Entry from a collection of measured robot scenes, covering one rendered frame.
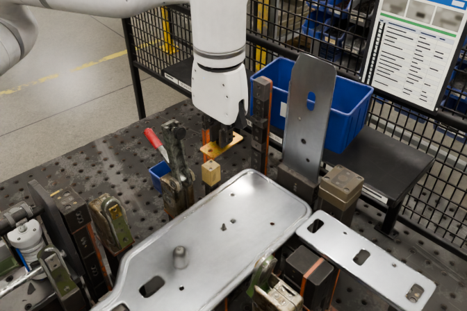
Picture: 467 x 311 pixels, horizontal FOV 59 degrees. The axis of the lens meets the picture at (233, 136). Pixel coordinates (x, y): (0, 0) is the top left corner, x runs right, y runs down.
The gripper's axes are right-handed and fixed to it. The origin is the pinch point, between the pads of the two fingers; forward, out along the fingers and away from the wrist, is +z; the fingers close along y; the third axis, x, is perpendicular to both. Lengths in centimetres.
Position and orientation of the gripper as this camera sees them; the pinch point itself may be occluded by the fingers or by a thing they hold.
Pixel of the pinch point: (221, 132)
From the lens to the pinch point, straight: 76.8
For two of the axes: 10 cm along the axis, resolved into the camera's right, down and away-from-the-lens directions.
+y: 7.2, 4.4, -5.5
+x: 7.0, -4.5, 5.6
